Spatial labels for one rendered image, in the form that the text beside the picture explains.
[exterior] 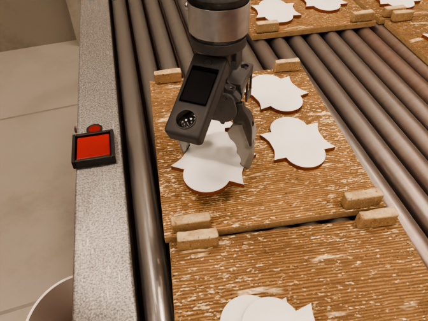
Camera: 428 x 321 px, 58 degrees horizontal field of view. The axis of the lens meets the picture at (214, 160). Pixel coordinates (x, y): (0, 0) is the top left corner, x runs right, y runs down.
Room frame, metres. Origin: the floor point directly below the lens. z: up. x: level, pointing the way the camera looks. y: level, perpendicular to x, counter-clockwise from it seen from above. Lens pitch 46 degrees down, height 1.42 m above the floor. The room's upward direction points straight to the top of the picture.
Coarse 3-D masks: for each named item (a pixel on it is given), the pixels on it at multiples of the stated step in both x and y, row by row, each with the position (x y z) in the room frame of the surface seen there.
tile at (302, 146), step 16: (272, 128) 0.55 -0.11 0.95; (288, 128) 0.55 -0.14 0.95; (304, 128) 0.55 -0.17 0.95; (272, 144) 0.51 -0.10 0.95; (288, 144) 0.51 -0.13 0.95; (304, 144) 0.51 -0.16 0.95; (320, 144) 0.51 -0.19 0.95; (288, 160) 0.47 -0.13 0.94; (304, 160) 0.47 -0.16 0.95; (320, 160) 0.47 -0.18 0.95
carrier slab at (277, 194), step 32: (160, 96) 0.66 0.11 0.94; (160, 128) 0.56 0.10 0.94; (320, 128) 0.56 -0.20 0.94; (160, 160) 0.47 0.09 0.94; (256, 160) 0.47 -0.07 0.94; (352, 160) 0.47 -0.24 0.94; (160, 192) 0.40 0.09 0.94; (192, 192) 0.40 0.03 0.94; (224, 192) 0.40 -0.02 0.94; (256, 192) 0.40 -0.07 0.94; (288, 192) 0.40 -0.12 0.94; (320, 192) 0.40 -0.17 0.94; (224, 224) 0.34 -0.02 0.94; (256, 224) 0.34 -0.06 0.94; (288, 224) 0.35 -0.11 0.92
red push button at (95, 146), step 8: (96, 136) 0.55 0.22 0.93; (104, 136) 0.55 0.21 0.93; (80, 144) 0.52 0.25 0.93; (88, 144) 0.52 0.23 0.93; (96, 144) 0.52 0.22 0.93; (104, 144) 0.52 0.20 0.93; (80, 152) 0.50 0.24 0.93; (88, 152) 0.50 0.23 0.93; (96, 152) 0.50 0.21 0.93; (104, 152) 0.50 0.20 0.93
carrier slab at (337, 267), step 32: (320, 224) 0.34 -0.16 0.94; (352, 224) 0.34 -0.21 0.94; (192, 256) 0.29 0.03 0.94; (224, 256) 0.29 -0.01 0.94; (256, 256) 0.29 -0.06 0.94; (288, 256) 0.29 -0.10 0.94; (320, 256) 0.29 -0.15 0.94; (352, 256) 0.29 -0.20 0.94; (384, 256) 0.29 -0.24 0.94; (416, 256) 0.29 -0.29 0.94; (192, 288) 0.24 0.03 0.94; (224, 288) 0.24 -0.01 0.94; (256, 288) 0.24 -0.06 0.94; (288, 288) 0.24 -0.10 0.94; (320, 288) 0.24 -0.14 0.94; (352, 288) 0.24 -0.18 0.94; (384, 288) 0.24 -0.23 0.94; (416, 288) 0.24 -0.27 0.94; (192, 320) 0.20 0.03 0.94; (320, 320) 0.20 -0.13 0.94; (352, 320) 0.20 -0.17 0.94; (384, 320) 0.20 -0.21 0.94; (416, 320) 0.20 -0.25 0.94
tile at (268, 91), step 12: (252, 84) 0.69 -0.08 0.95; (264, 84) 0.69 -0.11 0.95; (276, 84) 0.69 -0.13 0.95; (288, 84) 0.69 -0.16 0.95; (252, 96) 0.66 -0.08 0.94; (264, 96) 0.65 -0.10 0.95; (276, 96) 0.65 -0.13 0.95; (288, 96) 0.65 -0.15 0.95; (300, 96) 0.65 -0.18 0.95; (264, 108) 0.61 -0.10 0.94; (276, 108) 0.61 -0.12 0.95; (288, 108) 0.61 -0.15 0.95; (300, 108) 0.62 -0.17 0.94
